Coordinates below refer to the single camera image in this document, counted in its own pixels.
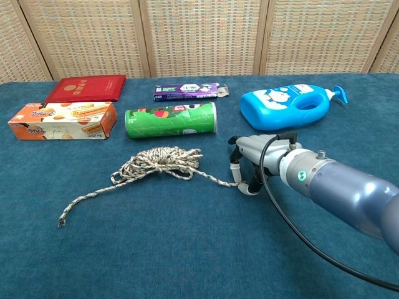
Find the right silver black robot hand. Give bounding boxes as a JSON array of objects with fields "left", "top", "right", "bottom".
[{"left": 228, "top": 132, "right": 304, "bottom": 196}]

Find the beige braided rope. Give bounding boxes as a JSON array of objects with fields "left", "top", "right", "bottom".
[{"left": 57, "top": 146, "right": 241, "bottom": 229}]

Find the blue pump bottle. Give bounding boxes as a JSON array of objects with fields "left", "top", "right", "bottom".
[{"left": 239, "top": 83, "right": 350, "bottom": 131}]

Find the green chips can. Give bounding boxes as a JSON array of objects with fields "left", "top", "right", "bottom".
[{"left": 124, "top": 102, "right": 218, "bottom": 140}]

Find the purple toothpaste box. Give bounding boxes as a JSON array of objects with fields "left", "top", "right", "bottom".
[{"left": 153, "top": 82, "right": 231, "bottom": 103}]

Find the woven folding screen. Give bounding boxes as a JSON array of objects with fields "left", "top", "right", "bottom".
[{"left": 0, "top": 0, "right": 399, "bottom": 85}]

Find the blue carpet table mat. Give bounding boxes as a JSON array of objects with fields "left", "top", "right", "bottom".
[{"left": 0, "top": 72, "right": 399, "bottom": 299}]

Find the red certificate book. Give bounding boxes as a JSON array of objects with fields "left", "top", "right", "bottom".
[{"left": 44, "top": 74, "right": 127, "bottom": 104}]

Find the orange biscuit roll box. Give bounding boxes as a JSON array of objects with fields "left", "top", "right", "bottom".
[{"left": 7, "top": 101, "right": 118, "bottom": 141}]

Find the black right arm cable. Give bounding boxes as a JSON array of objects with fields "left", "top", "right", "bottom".
[{"left": 259, "top": 132, "right": 399, "bottom": 293}]

